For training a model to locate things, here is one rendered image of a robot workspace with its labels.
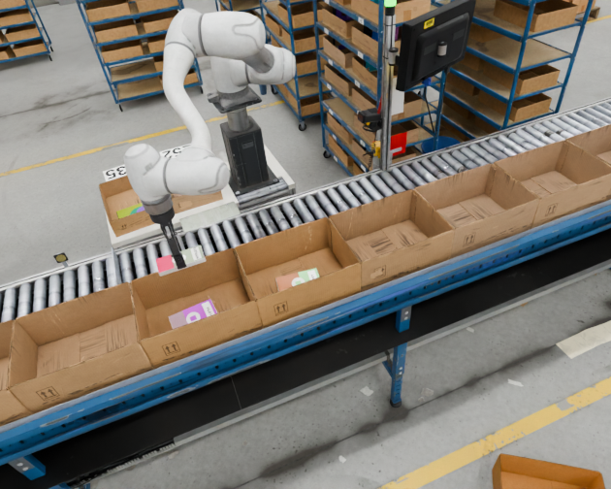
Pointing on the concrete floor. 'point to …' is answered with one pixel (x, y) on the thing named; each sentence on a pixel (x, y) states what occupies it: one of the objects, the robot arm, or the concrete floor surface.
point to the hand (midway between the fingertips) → (177, 253)
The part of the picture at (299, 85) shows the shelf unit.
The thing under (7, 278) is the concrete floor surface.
